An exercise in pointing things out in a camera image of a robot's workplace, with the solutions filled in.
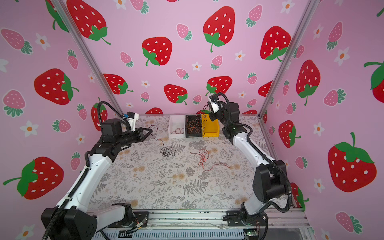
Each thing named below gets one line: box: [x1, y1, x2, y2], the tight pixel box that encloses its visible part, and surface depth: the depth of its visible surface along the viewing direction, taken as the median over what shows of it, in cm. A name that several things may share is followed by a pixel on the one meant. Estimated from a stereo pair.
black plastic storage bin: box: [185, 114, 203, 138], surface depth 113 cm
